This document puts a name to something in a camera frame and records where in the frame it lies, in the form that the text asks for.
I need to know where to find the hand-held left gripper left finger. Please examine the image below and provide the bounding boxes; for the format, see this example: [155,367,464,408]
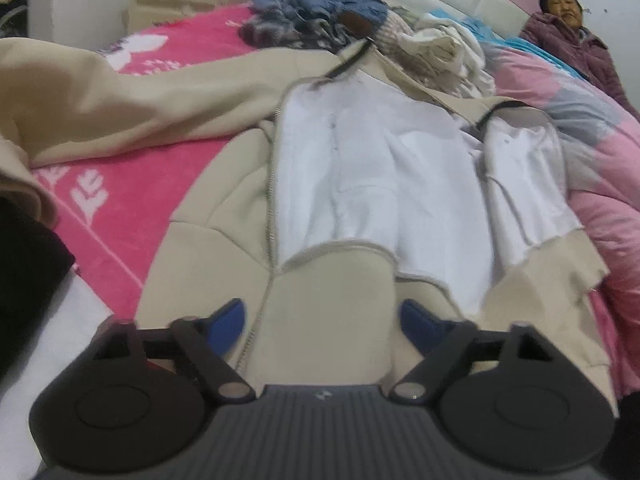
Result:
[95,298,256,404]

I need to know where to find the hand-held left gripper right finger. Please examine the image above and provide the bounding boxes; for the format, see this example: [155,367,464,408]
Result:
[389,298,551,405]

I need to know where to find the cream zip jacket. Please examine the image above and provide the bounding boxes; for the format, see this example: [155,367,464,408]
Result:
[0,37,611,396]

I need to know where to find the dark folded garment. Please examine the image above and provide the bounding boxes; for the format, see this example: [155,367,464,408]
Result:
[0,195,76,378]

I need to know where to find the pink grey floral quilt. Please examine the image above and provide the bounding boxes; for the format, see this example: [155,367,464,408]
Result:
[470,10,640,401]

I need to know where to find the white garment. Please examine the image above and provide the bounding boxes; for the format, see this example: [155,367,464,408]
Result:
[400,10,496,98]

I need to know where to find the cream knitted sweater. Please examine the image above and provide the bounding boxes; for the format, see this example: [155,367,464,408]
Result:
[372,7,426,61]

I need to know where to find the dark plaid shirt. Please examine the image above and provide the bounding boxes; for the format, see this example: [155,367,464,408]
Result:
[240,10,351,53]

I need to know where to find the blue denim jeans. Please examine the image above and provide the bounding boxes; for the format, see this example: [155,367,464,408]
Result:
[250,0,391,31]

